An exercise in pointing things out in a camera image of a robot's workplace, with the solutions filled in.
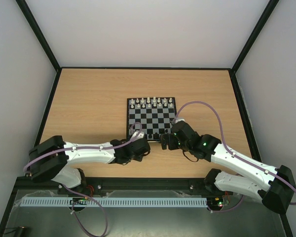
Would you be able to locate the circuit board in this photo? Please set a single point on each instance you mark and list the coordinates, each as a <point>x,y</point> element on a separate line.
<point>219,201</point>
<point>79,201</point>

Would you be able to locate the black frame post right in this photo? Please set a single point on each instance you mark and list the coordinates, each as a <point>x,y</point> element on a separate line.
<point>271,5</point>

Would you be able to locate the black frame post left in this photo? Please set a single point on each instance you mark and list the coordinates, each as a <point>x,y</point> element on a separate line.
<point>38,33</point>

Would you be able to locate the left circuit board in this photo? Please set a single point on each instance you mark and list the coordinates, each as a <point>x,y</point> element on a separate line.
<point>79,201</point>

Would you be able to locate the black chess king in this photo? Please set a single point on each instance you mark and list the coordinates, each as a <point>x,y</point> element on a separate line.
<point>156,136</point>

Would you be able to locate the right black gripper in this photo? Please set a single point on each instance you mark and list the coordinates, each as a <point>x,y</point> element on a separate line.
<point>169,142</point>

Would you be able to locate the right circuit board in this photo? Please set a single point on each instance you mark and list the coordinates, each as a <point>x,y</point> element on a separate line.
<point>219,201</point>

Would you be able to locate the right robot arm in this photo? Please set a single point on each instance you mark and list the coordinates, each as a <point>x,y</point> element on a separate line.
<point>271,186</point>

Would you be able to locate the black and silver chessboard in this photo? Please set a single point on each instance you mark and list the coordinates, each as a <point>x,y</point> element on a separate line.
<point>151,120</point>

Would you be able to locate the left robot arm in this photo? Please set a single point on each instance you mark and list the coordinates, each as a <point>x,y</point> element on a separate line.
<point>57,160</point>

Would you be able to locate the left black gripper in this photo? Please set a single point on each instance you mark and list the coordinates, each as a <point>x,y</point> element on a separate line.
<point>139,159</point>

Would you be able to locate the black aluminium rail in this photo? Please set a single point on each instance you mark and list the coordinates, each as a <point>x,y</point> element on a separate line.
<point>151,184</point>

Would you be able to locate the white slotted cable duct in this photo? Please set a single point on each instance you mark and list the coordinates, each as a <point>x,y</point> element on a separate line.
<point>117,202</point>

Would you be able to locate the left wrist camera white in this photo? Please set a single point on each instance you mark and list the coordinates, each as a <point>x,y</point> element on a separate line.
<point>137,135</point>

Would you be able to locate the black frame post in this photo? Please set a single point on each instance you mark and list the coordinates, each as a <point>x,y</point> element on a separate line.
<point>38,33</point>
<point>271,5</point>

